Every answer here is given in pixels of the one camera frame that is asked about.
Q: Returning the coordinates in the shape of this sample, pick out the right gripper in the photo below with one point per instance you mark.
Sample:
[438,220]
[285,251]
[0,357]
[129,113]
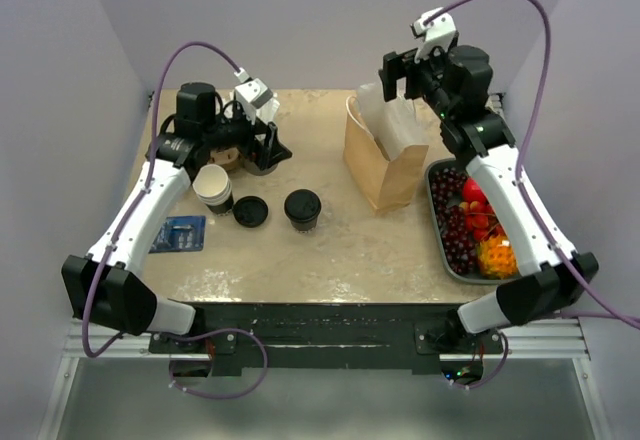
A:
[397,66]

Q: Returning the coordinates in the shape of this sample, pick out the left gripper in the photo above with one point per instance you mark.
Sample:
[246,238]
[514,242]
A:
[275,150]

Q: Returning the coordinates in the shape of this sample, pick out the black plastic cup lid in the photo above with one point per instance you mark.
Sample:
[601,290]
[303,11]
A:
[304,197]

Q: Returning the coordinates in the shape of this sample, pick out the brown paper takeout bag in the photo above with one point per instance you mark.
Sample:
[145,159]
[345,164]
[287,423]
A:
[385,148]

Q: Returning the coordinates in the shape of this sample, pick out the black paper coffee cup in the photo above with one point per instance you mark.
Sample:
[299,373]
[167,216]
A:
[303,218]

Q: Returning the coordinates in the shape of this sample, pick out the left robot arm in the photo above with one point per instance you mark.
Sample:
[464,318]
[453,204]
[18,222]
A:
[105,285]

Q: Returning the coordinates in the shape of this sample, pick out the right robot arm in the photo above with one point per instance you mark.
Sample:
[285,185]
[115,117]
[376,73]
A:
[552,273]

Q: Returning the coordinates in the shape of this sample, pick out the blue battery blister pack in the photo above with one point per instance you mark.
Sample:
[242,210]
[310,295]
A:
[180,234]

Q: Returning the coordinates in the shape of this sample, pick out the cardboard cup carrier bottom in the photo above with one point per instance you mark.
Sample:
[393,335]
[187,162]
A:
[229,159]

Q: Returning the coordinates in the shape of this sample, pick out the stack of paper cups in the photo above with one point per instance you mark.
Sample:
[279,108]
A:
[213,187]

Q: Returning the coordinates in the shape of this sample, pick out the dark red grapes bunch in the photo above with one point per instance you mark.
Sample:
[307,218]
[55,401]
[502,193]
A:
[454,229]

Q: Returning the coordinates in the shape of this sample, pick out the red apple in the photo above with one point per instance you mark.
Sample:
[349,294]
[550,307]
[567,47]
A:
[471,192]

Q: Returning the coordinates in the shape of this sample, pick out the cherries pile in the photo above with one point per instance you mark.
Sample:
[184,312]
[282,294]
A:
[480,221]

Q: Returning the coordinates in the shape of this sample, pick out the grey fruit tray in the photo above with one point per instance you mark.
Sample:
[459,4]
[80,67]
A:
[477,278]

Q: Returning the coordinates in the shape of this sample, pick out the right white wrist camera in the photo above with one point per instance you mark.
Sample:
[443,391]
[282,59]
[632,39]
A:
[435,29]

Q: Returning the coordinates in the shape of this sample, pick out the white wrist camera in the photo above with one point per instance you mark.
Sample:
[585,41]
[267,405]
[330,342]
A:
[246,81]
[435,29]

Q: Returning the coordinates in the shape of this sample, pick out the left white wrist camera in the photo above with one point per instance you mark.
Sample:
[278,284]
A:
[246,81]

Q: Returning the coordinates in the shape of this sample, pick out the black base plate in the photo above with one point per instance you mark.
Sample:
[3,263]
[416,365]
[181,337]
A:
[418,337]

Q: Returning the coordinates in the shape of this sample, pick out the aluminium rail frame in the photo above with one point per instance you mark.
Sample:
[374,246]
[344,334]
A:
[555,336]

